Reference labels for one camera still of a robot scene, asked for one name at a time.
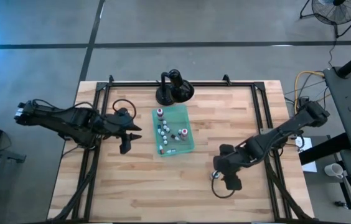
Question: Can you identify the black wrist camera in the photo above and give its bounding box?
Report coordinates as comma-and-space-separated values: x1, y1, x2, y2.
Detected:
118, 108, 134, 123
224, 175, 243, 192

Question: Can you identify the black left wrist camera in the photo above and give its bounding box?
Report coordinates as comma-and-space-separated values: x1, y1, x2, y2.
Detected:
118, 108, 134, 123

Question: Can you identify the black cable bundle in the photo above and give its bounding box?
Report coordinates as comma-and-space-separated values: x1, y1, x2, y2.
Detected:
267, 164, 309, 222
50, 146, 98, 222

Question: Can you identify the white paper sheet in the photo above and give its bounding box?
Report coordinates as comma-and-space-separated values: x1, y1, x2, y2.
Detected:
296, 136, 319, 174

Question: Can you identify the yellow cable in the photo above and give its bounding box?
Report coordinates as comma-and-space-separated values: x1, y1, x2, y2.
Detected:
293, 70, 325, 110

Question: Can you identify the black floor fan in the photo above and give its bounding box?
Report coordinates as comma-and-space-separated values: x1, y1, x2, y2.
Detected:
299, 0, 351, 39

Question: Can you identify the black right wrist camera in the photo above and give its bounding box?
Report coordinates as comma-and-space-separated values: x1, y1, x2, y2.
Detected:
224, 175, 243, 192

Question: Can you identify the black desk lamp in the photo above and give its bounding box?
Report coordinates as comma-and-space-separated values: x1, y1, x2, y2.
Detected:
156, 68, 195, 106

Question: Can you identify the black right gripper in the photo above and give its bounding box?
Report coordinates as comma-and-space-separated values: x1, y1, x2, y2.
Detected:
212, 143, 248, 178

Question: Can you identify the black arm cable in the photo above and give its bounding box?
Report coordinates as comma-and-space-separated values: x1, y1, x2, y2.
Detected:
112, 98, 138, 121
211, 175, 236, 199

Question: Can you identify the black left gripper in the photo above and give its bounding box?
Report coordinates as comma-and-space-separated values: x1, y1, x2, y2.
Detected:
102, 114, 143, 155

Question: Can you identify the white mug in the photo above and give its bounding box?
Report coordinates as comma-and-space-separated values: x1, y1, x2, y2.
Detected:
324, 162, 345, 180

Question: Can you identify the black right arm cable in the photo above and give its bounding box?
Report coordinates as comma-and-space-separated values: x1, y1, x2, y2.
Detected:
211, 175, 236, 199

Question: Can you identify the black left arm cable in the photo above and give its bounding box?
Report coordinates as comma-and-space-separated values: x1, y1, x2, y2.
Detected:
112, 98, 138, 121

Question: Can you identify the black side table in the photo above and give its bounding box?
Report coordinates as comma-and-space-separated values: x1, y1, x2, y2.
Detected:
322, 66, 351, 152

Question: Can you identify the teal translucent plastic bin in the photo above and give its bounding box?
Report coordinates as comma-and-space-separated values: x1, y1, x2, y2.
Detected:
151, 105, 195, 157

